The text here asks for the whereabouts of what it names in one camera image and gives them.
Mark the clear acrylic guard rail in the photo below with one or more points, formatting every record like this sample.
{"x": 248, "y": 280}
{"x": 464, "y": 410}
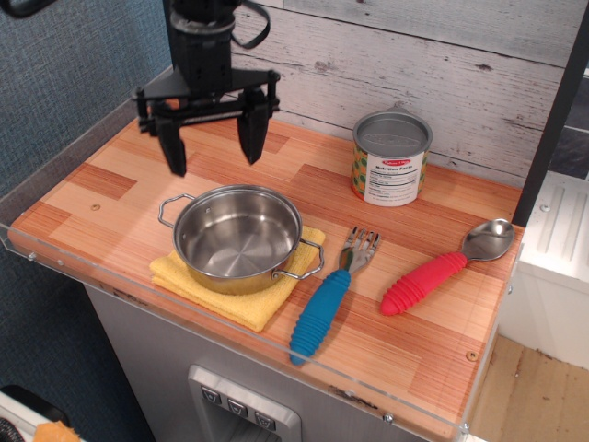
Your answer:
{"x": 91, "y": 213}

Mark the red handled spoon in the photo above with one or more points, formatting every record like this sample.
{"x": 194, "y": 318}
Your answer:
{"x": 486, "y": 242}

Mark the blue handled fork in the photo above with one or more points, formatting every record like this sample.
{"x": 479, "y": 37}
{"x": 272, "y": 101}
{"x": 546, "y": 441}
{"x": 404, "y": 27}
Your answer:
{"x": 315, "y": 321}

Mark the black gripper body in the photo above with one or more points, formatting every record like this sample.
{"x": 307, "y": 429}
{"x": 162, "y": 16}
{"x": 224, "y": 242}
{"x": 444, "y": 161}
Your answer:
{"x": 203, "y": 85}

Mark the orange object at corner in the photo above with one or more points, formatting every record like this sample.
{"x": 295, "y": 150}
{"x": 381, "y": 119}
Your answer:
{"x": 55, "y": 432}

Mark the stainless steel pot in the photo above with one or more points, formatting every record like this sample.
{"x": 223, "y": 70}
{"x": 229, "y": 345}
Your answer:
{"x": 240, "y": 239}

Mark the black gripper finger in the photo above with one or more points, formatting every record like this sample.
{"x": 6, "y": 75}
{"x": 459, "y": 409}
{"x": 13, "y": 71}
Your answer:
{"x": 167, "y": 131}
{"x": 252, "y": 124}

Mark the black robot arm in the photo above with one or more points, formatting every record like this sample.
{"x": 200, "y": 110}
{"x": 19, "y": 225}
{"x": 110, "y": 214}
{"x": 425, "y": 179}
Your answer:
{"x": 214, "y": 10}

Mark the grey toy fridge cabinet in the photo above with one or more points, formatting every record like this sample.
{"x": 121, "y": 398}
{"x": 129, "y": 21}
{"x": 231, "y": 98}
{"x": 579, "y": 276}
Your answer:
{"x": 156, "y": 352}

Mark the yellow folded cloth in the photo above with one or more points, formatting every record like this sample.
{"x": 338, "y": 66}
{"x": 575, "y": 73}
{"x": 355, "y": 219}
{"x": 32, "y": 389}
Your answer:
{"x": 252, "y": 311}

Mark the toy food can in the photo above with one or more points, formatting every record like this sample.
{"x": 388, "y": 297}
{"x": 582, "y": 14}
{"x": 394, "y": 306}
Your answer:
{"x": 389, "y": 157}

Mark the silver dispenser panel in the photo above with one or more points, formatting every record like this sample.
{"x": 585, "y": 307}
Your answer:
{"x": 231, "y": 412}

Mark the white toy sink unit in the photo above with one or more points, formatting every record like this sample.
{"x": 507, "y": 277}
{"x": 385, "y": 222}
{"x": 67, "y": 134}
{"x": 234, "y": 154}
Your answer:
{"x": 546, "y": 307}

